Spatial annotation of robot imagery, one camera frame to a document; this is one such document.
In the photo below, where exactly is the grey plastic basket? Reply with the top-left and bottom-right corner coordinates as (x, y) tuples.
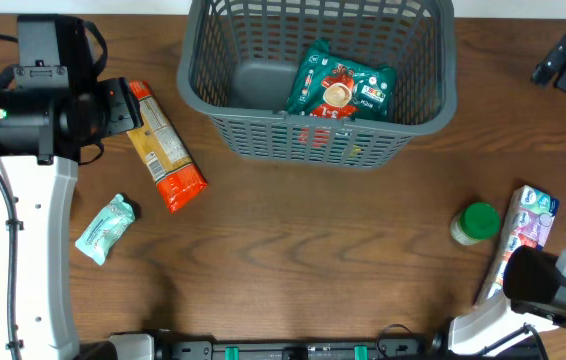
(177, 0), (457, 168)

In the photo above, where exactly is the red spaghetti packet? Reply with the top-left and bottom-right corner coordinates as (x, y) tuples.
(127, 81), (207, 213)

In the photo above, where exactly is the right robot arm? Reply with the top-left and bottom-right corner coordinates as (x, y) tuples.
(433, 34), (566, 359)

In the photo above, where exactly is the green lid jar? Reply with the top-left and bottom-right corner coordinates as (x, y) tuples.
(450, 202), (501, 246)

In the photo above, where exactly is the Kleenex tissue multipack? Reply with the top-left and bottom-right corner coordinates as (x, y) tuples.
(473, 185), (560, 308)

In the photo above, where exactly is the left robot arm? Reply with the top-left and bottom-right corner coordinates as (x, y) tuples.
(0, 15), (142, 359)

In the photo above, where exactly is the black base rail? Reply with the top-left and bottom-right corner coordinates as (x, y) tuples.
(89, 324), (461, 360)

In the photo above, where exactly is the light teal snack packet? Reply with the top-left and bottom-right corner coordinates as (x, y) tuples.
(75, 194), (136, 266)

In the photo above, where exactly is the green coffee mix bag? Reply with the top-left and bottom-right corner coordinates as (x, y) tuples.
(284, 39), (397, 121)

